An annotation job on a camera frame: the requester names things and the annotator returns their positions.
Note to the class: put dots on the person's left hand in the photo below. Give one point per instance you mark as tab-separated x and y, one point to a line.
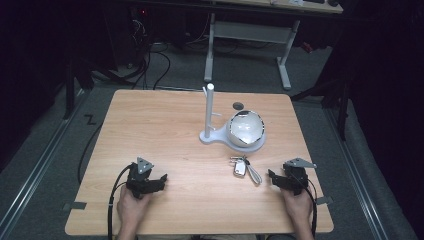
131	208

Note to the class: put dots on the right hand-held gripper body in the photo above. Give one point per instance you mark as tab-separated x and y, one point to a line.
295	176

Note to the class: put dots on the round dark table grommet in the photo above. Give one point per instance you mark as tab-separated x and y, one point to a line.
238	106

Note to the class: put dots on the white bowl with silver rim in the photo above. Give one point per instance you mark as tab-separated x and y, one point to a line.
246	128

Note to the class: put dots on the grey tape strip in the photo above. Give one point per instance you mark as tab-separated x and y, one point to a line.
75	206
324	200

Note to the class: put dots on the white stand with pegs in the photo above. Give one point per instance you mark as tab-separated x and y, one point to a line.
209	113

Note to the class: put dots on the person's right hand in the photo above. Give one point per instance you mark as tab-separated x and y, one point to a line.
298	206

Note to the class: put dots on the black metal stand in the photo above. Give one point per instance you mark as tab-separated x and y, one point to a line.
71	83
333	96

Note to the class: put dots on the desk with white metal legs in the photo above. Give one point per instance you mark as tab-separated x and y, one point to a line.
253	31

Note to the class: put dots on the dark computer tower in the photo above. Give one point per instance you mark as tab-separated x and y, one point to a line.
139	30

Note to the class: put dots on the metal floor rail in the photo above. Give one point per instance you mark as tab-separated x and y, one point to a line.
36	166
355	173

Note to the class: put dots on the black tape floor mark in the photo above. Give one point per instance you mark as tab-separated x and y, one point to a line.
90	119

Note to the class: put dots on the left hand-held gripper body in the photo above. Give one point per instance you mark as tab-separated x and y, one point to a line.
138	181

